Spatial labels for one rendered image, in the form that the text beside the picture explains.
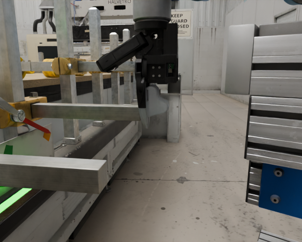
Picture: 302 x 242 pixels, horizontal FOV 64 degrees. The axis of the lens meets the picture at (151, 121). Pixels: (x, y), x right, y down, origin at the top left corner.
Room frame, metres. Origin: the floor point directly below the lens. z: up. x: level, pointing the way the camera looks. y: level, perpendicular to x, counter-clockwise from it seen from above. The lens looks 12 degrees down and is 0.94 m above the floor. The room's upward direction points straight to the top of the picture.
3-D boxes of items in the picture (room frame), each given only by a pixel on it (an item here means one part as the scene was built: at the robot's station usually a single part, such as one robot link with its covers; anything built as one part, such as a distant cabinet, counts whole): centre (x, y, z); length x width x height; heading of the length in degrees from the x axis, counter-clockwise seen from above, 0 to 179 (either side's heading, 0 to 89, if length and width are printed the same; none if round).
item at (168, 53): (0.51, -0.01, 0.97); 0.09 x 0.08 x 0.12; 81
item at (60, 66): (0.78, 0.26, 0.95); 0.14 x 0.06 x 0.05; 171
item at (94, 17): (1.01, 0.22, 0.93); 0.04 x 0.04 x 0.48; 81
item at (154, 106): (0.49, -0.01, 0.86); 0.06 x 0.03 x 0.09; 81
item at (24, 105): (0.53, 0.30, 0.85); 0.14 x 0.06 x 0.05; 171
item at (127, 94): (1.50, 0.15, 0.93); 0.04 x 0.04 x 0.48; 81
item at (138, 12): (0.51, 0.00, 1.05); 0.08 x 0.08 x 0.05
